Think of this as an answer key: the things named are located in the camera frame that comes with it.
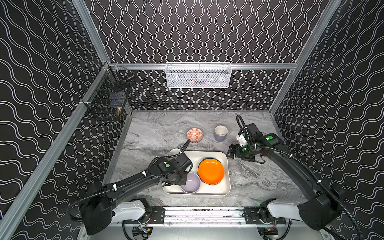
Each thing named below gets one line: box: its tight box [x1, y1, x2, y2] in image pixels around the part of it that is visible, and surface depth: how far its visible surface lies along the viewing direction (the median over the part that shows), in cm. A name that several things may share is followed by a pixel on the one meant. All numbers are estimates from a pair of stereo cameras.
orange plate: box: [197, 157, 226, 186], surface depth 88 cm
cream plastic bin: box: [162, 150, 231, 196], surface depth 85 cm
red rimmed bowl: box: [186, 127, 205, 144], surface depth 105 cm
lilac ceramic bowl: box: [180, 172, 201, 194], surface depth 82 cm
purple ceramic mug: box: [214, 125, 229, 142], surface depth 105 cm
